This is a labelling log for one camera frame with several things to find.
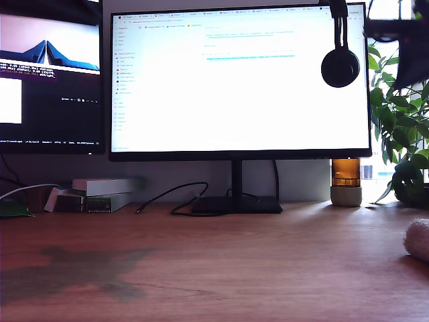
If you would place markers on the green leafy houseplant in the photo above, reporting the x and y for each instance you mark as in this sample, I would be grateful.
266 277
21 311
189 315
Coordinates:
402 134

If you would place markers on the large black computer monitor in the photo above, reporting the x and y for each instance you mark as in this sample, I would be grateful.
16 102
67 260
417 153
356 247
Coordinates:
218 100

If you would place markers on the brown cardboard box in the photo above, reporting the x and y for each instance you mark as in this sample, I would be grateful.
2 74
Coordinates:
35 201

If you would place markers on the flat green white box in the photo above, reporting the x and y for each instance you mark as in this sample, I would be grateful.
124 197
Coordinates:
78 192

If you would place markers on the pink green fluffy tea towel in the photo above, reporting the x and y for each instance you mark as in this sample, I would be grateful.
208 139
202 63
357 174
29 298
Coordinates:
419 239

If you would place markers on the long white box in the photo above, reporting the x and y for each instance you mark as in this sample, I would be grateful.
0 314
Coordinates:
107 186

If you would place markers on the small dark box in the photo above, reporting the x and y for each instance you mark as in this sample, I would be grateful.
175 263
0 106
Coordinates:
68 204

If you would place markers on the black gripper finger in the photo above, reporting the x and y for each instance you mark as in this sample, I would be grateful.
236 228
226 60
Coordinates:
412 63

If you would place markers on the black headphones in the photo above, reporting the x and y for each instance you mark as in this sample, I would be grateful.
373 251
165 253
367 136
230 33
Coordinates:
340 68

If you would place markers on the small white box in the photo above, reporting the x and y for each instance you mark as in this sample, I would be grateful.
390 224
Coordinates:
52 201

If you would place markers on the green plastic bag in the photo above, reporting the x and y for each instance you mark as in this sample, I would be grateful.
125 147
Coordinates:
13 209

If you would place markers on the amber lamp with pale base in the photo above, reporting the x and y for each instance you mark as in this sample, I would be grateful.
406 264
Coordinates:
347 196

